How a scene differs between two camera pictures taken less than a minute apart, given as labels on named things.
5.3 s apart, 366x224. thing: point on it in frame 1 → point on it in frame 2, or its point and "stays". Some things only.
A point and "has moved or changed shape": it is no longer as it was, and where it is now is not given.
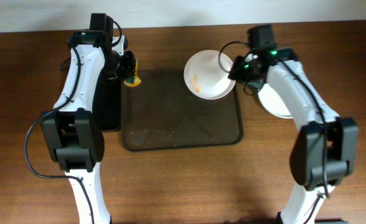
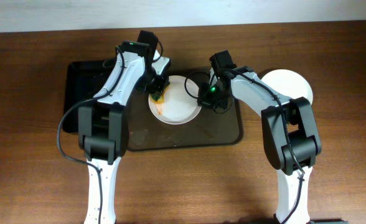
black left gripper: (129, 65) → (157, 88)
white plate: (206, 74) has moved or changed shape
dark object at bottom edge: (330, 221) stays
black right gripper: (237, 69) → (206, 101)
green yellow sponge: (134, 81) has moved or changed shape
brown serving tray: (161, 113) stays
